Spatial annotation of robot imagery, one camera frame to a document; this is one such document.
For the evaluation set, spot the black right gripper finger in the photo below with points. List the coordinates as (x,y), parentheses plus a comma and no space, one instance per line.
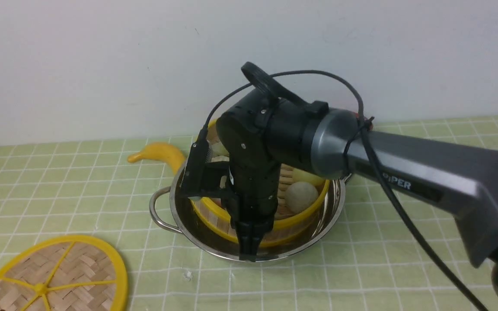
(249,239)

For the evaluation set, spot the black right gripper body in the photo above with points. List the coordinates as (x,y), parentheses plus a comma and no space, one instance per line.
(255,182)

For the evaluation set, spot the yellow-rimmed bamboo steamer basket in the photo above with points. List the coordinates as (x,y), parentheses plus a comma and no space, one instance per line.
(287,226)

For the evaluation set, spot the yellow-rimmed woven bamboo lid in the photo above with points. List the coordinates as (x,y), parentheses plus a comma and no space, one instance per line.
(68,273)

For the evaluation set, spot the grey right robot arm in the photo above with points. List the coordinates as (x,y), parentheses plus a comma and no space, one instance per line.
(263,132)

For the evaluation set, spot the white textured round bun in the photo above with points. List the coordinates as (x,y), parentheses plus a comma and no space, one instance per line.
(299,196)

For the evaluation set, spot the pale green round bun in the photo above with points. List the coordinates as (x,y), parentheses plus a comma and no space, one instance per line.
(303,176)

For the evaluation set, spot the yellow banana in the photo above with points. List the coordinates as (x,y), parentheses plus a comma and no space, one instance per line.
(162,152)

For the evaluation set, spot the green tablecloth with white grid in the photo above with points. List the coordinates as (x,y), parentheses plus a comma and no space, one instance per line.
(367,262)

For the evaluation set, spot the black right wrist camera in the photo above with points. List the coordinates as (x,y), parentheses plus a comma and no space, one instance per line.
(203,178)

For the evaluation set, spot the stainless steel two-handled pot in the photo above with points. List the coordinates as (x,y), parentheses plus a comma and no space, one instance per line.
(177,215)

